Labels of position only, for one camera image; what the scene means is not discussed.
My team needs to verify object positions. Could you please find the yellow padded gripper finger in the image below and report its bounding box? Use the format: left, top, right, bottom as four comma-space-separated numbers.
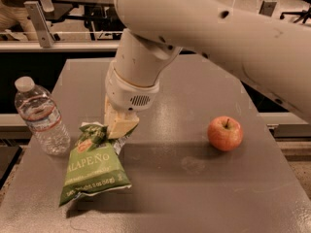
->
104, 96, 114, 126
107, 111, 139, 139

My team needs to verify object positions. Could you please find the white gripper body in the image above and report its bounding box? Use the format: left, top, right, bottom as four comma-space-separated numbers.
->
105, 60, 159, 112

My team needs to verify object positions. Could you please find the green jalapeno chip bag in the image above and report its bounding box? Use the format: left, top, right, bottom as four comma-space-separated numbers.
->
59, 122, 133, 206

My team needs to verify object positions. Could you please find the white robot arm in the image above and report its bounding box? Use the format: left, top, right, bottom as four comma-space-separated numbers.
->
105, 0, 311, 138

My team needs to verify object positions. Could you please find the clear plastic water bottle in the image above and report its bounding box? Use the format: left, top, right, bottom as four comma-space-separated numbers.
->
15, 77, 71, 156

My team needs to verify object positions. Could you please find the black office chair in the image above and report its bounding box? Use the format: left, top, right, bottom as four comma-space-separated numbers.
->
53, 0, 124, 40

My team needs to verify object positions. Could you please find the red apple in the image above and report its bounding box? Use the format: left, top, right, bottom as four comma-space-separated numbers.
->
207, 116, 243, 151

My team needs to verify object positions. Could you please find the glass barrier panel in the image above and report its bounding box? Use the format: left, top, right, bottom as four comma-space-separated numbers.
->
0, 0, 311, 45

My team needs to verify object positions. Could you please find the person in beige sweater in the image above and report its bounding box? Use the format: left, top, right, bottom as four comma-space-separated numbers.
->
0, 0, 38, 41

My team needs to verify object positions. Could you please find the black chair at right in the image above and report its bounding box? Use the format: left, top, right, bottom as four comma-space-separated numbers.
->
279, 0, 311, 25

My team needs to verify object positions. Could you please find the left metal glass bracket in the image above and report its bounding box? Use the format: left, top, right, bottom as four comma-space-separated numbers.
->
24, 1, 54, 48

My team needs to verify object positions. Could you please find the metal glass bracket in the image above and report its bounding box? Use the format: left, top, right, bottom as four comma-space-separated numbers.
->
24, 1, 54, 48
259, 1, 277, 17

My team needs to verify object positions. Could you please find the right metal glass bracket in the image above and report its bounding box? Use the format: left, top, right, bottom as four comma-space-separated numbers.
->
259, 1, 277, 17

